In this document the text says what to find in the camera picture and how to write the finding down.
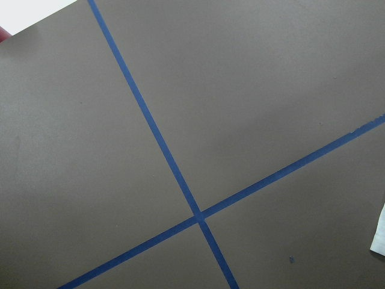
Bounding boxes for cream long-sleeve printed shirt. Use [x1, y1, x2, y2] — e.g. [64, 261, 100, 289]
[370, 206, 385, 256]

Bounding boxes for red cylinder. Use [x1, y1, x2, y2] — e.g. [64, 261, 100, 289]
[0, 26, 12, 42]

